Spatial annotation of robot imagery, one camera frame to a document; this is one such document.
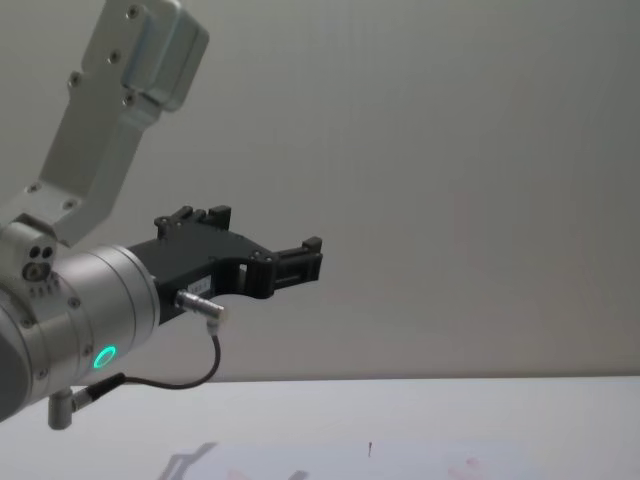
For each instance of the white table cloth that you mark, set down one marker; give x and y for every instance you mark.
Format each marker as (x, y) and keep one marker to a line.
(450, 425)

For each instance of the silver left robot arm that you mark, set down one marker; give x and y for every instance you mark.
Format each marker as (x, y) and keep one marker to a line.
(102, 292)

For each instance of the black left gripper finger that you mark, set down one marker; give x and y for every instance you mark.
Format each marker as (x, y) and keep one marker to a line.
(176, 223)
(285, 270)

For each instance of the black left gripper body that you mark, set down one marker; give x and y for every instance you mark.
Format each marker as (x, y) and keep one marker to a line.
(192, 260)

